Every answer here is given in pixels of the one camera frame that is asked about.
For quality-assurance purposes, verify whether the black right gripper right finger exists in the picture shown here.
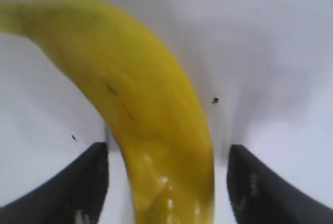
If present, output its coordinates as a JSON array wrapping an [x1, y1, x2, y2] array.
[[226, 144, 333, 224]]

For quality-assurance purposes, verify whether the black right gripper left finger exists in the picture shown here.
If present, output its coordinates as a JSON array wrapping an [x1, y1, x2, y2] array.
[[0, 142, 109, 224]]

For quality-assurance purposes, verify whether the yellow banana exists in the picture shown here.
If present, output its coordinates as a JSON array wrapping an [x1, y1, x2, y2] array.
[[0, 0, 216, 224]]

